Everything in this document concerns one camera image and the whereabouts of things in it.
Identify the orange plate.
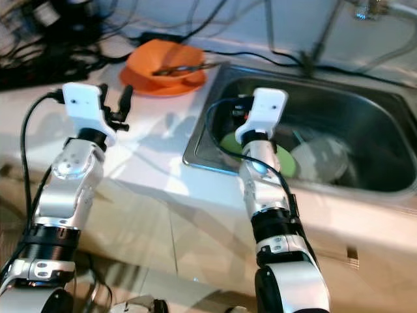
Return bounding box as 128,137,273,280
118,64,207,98

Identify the green plate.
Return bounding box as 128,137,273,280
218,132,298,178

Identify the wooden chopstick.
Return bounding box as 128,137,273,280
151,61,229,77

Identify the orange bowl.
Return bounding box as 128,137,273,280
125,38,207,82

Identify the black power adapter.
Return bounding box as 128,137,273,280
136,30,182,46

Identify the metal faucet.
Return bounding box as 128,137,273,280
300,0,346,69

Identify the white bowl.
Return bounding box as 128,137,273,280
289,135,350,184

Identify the black power strip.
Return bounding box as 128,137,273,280
0,57,87,92

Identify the black charger with white label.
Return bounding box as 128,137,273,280
33,0,95,32

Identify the stainless steel sink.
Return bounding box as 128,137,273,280
182,63,417,195

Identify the metal tap valve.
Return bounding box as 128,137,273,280
354,0,390,20

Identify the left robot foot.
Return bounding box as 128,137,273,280
114,297,170,313

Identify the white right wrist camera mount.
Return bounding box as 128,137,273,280
235,88,289,145

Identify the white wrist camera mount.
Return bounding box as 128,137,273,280
235,88,289,145
62,83,117,145

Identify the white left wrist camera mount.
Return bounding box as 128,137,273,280
62,83,117,145

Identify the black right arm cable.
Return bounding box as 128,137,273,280
205,98,300,216

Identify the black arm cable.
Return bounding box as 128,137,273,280
21,91,66,222
205,98,300,216

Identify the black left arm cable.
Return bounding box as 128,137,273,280
21,91,66,222

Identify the white hose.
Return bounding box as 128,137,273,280
388,2,417,19

